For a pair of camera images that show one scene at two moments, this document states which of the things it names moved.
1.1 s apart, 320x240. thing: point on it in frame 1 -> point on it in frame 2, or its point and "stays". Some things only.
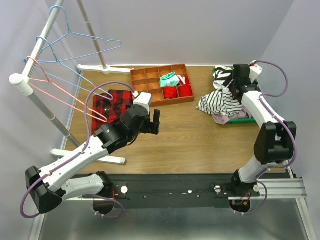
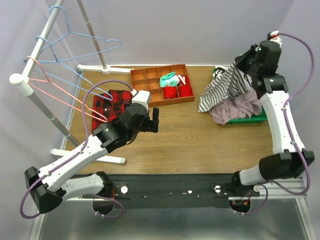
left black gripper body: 152,125 stays
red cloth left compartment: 170,92 stays
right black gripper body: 233,85 -> 245,62
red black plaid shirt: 110,107 stays
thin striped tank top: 221,102 -> 226,82
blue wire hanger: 69,30 stays
